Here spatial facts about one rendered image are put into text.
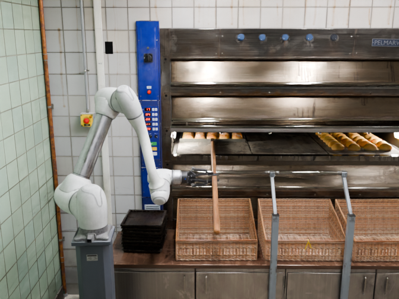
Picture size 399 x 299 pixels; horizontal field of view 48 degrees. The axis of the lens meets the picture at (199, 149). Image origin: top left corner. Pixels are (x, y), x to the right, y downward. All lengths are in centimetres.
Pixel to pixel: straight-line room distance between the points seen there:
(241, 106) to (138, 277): 140
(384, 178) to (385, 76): 76
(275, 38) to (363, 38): 62
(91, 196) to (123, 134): 105
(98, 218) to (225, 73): 143
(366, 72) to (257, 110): 81
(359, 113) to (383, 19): 67
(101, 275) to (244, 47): 181
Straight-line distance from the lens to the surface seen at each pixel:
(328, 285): 328
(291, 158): 345
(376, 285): 338
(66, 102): 345
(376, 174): 367
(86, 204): 245
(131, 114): 257
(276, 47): 332
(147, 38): 326
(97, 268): 258
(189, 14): 327
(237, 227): 349
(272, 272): 310
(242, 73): 329
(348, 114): 346
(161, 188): 267
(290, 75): 333
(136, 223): 323
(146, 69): 327
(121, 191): 352
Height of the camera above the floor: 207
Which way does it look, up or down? 14 degrees down
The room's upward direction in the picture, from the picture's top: straight up
